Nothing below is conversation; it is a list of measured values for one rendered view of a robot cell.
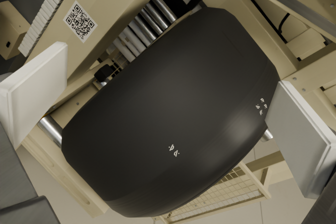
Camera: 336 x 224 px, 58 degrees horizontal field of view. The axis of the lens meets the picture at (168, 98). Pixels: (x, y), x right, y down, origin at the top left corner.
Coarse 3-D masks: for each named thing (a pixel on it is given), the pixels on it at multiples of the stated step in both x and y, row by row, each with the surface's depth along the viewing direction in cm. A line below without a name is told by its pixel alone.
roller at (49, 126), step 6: (48, 114) 90; (42, 120) 88; (48, 120) 88; (54, 120) 90; (42, 126) 88; (48, 126) 88; (54, 126) 89; (60, 126) 91; (48, 132) 88; (54, 132) 88; (60, 132) 89; (54, 138) 88; (60, 138) 89; (60, 144) 89
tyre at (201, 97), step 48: (192, 48) 58; (240, 48) 64; (96, 96) 60; (144, 96) 55; (192, 96) 56; (240, 96) 60; (96, 144) 60; (144, 144) 57; (192, 144) 57; (240, 144) 59; (96, 192) 73; (144, 192) 61; (192, 192) 60
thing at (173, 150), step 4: (168, 144) 57; (172, 144) 57; (176, 144) 57; (164, 148) 57; (168, 148) 57; (172, 148) 57; (176, 148) 57; (180, 148) 57; (168, 152) 57; (172, 152) 57; (176, 152) 57; (180, 152) 57; (172, 156) 57; (176, 156) 57
